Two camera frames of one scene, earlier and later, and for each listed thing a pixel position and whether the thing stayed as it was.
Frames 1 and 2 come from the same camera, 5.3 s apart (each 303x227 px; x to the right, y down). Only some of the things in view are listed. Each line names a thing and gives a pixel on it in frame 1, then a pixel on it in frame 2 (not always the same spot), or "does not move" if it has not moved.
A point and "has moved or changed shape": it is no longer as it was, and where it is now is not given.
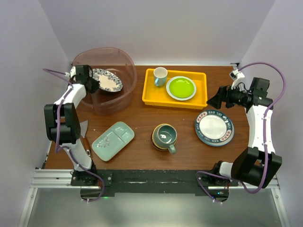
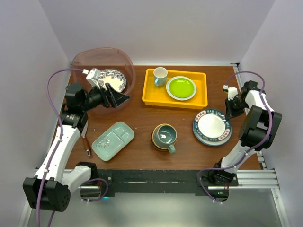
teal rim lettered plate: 214,127 has moved or changed shape
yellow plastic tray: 155,96 does not move
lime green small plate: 181,87 does not move
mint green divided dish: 112,140 does not move
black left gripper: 95,86 -> 116,98
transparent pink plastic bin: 98,100 does not move
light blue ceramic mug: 160,74 does not move
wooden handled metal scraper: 84,126 does not move
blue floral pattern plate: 108,81 has moved or changed shape
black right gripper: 224,94 -> 230,113
